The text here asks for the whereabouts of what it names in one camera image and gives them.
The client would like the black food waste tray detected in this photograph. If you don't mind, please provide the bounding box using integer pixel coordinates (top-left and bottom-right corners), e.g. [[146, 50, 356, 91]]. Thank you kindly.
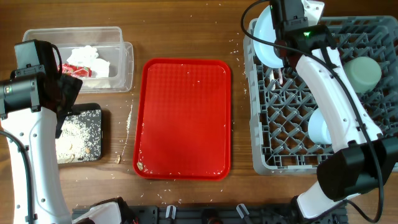
[[55, 103, 103, 165]]

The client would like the grey dishwasher rack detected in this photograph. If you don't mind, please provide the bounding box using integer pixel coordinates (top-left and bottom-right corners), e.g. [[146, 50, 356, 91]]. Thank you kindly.
[[244, 16, 397, 175]]

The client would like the white plastic spoon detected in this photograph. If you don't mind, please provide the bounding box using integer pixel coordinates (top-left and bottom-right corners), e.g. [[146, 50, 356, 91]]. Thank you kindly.
[[269, 70, 276, 91]]

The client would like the red serving tray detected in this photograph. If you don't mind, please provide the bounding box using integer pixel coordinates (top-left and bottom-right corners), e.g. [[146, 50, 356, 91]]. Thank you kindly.
[[132, 58, 231, 181]]

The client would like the peanut on tray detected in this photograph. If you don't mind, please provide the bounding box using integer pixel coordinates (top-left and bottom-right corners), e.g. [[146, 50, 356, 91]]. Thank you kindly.
[[136, 162, 144, 170]]

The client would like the clear plastic waste bin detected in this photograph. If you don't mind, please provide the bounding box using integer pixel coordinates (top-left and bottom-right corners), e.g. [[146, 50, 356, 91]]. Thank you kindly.
[[23, 26, 134, 93]]

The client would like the white paper napkin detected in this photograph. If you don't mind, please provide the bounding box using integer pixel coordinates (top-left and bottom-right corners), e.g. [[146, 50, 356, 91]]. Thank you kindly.
[[67, 45, 110, 78]]

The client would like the large light blue plate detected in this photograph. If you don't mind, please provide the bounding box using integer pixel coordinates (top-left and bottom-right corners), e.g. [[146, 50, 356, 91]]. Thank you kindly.
[[252, 5, 285, 69]]

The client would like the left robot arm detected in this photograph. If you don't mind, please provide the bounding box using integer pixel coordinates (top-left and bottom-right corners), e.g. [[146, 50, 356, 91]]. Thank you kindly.
[[1, 72, 137, 223]]

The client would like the white plastic fork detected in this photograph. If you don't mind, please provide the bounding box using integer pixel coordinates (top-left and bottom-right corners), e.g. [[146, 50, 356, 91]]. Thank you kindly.
[[277, 68, 284, 85]]

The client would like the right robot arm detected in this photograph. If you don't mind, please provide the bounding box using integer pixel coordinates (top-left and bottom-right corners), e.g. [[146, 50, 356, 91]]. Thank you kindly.
[[272, 15, 397, 223]]

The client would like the light blue bowl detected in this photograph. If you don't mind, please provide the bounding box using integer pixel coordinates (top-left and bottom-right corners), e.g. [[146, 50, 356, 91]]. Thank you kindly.
[[308, 108, 331, 144]]

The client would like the red snack wrapper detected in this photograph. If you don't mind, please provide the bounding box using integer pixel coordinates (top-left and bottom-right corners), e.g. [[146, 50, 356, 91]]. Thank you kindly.
[[59, 63, 92, 78]]

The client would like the green small bowl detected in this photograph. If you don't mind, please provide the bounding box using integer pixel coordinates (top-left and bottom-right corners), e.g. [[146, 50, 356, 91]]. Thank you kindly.
[[343, 57, 382, 93]]

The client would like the peanut on table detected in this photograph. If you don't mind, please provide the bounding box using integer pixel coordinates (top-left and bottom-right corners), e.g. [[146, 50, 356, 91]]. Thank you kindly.
[[115, 155, 121, 164]]

